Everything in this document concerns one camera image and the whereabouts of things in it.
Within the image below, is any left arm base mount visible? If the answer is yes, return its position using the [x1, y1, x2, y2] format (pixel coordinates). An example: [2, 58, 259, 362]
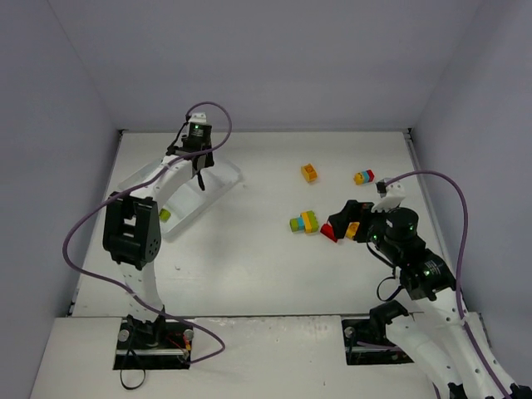
[113, 318, 195, 371]

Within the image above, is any green lego brick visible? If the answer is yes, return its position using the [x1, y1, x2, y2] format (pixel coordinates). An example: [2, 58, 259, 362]
[159, 209, 171, 223]

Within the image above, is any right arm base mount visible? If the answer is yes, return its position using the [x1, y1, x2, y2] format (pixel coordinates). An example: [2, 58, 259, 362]
[342, 318, 413, 366]

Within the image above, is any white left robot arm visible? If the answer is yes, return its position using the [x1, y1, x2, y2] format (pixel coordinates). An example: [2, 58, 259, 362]
[103, 113, 214, 341]

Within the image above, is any yellow square lego brick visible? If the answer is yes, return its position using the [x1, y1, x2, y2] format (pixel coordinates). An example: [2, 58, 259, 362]
[301, 164, 318, 184]

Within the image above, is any red flower lego brick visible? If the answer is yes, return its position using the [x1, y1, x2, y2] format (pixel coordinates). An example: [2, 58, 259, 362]
[320, 223, 337, 243]

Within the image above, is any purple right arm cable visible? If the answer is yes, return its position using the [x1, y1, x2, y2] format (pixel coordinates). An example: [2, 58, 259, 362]
[352, 170, 512, 399]

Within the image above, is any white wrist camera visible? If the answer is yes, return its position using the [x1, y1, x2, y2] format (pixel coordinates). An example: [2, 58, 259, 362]
[188, 111, 208, 125]
[372, 179, 406, 213]

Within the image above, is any yellow curved lego brick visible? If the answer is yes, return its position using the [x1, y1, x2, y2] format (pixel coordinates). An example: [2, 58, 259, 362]
[345, 222, 360, 240]

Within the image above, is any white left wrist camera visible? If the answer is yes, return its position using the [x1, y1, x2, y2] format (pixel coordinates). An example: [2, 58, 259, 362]
[188, 111, 208, 125]

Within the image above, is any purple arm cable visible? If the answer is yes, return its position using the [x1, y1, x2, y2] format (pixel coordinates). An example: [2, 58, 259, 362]
[62, 101, 234, 367]
[352, 170, 512, 399]

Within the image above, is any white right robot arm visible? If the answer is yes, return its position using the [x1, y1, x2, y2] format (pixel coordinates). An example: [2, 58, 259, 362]
[328, 199, 531, 398]

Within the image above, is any yellow blue red lego stack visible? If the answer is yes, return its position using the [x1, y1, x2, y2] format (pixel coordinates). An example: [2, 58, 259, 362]
[353, 170, 375, 185]

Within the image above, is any clear plastic divided tray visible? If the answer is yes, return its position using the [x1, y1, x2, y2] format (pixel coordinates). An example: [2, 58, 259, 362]
[117, 155, 242, 242]

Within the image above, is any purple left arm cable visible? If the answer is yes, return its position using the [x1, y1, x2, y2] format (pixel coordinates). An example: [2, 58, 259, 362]
[62, 101, 234, 367]

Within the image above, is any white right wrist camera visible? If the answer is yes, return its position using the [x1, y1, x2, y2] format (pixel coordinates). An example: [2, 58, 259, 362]
[372, 179, 406, 213]

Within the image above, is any green blue yellow lego stack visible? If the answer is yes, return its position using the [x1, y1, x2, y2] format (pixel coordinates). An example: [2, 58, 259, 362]
[289, 210, 320, 234]

